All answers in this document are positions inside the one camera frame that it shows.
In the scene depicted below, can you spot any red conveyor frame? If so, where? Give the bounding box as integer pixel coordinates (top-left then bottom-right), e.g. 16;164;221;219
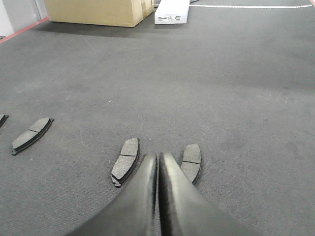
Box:
0;17;49;43

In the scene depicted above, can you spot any cardboard box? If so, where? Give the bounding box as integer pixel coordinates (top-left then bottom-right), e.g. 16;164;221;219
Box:
44;0;154;28

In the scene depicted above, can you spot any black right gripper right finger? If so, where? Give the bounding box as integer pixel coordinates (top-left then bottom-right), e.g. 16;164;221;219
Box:
158;152;259;236

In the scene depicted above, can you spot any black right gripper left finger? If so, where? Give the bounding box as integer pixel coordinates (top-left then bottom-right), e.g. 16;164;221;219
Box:
68;153;158;236

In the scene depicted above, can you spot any long white box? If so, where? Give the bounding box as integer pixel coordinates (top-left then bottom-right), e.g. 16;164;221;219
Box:
155;0;190;25

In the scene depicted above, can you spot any dark conveyor belt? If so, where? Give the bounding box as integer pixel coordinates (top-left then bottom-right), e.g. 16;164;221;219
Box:
0;0;315;236

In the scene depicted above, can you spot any brake pad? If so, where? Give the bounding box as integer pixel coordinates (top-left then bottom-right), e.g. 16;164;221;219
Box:
0;114;9;127
181;144;202;185
11;118;54;156
111;138;140;187

